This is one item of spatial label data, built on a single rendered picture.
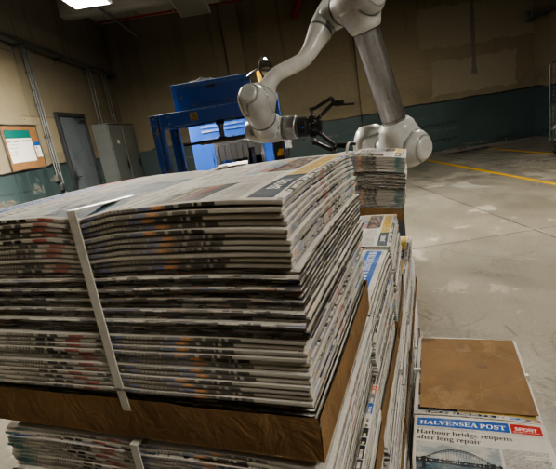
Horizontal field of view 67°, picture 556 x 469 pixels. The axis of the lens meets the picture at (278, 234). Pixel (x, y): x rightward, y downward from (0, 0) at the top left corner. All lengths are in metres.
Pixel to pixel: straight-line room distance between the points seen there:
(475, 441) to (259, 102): 1.15
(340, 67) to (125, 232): 10.65
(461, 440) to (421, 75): 10.64
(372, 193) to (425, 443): 0.80
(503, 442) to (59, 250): 0.98
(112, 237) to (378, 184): 1.22
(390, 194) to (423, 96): 9.95
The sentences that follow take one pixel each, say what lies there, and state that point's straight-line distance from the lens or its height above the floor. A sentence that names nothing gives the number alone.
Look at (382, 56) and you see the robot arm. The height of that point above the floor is 1.53.
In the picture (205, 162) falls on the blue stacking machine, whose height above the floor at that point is 1.04.
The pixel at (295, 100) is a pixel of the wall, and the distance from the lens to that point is 10.73.
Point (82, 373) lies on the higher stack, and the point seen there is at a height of 1.14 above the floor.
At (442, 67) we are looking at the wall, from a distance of 11.62.
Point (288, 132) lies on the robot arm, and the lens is 1.64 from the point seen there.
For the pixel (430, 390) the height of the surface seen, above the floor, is 0.60.
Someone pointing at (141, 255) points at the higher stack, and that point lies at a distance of 0.36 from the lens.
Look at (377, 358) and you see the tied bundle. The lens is 0.69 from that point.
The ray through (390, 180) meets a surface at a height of 1.10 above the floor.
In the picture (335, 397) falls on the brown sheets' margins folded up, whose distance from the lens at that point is 0.41.
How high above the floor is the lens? 1.33
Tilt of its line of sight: 14 degrees down
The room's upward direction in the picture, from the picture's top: 9 degrees counter-clockwise
